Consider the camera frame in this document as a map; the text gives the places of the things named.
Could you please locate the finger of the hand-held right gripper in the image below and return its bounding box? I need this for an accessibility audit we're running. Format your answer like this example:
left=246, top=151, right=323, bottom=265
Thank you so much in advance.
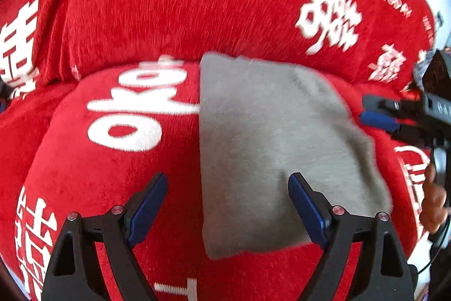
left=362, top=94, right=423, bottom=115
left=359, top=111, right=435, bottom=148

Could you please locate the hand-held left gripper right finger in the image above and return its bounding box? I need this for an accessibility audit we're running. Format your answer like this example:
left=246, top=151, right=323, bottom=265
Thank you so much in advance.
left=288, top=172, right=418, bottom=301

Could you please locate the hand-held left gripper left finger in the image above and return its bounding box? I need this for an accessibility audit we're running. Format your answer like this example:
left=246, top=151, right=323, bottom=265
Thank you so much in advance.
left=41, top=173, right=169, bottom=301

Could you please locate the small grey cloth garment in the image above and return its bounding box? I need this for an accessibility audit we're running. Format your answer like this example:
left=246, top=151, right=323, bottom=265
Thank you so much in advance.
left=199, top=52, right=394, bottom=260

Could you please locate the person's right hand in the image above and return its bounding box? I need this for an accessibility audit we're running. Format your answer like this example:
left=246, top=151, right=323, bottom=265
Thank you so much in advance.
left=420, top=163, right=449, bottom=235

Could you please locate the red printed sofa cover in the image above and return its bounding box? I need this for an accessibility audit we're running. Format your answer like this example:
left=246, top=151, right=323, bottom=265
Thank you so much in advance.
left=0, top=0, right=445, bottom=301

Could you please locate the black cable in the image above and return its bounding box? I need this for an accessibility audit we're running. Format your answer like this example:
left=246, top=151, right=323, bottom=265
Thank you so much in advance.
left=408, top=213, right=451, bottom=275

